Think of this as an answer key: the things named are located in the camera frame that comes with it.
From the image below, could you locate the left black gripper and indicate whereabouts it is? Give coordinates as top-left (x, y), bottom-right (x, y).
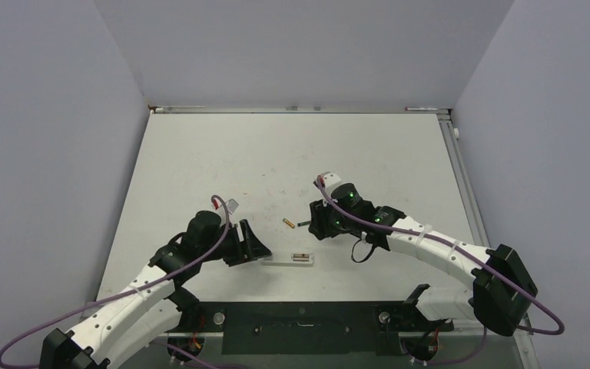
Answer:
top-left (199, 220), bottom-right (270, 267)

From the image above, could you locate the white remote control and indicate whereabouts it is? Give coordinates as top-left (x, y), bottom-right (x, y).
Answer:
top-left (260, 252), bottom-right (314, 267)

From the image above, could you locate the gold AAA battery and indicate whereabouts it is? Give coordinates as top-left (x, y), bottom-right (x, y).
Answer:
top-left (283, 218), bottom-right (296, 228)

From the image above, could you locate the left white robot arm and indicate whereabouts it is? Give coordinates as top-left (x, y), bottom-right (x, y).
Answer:
top-left (39, 211), bottom-right (272, 368)

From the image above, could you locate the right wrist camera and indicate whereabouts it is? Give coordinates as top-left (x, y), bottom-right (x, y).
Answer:
top-left (313, 171), bottom-right (343, 196)

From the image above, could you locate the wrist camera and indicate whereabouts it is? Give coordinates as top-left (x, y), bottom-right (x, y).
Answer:
top-left (212, 198), bottom-right (239, 217)
top-left (313, 171), bottom-right (343, 196)

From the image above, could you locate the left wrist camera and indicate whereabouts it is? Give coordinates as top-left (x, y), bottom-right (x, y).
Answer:
top-left (212, 198), bottom-right (239, 217)

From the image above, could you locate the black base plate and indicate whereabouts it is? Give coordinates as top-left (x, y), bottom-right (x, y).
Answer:
top-left (169, 301), bottom-right (454, 356)

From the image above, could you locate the aluminium frame rail back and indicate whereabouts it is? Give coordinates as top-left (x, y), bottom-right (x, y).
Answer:
top-left (149, 105), bottom-right (451, 115)

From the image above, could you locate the aluminium frame rail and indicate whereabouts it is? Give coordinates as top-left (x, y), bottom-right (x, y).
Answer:
top-left (437, 112), bottom-right (535, 337)
top-left (149, 105), bottom-right (451, 115)

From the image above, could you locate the aluminium frame rail right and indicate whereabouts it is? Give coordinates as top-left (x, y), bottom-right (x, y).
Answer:
top-left (437, 112), bottom-right (535, 337)

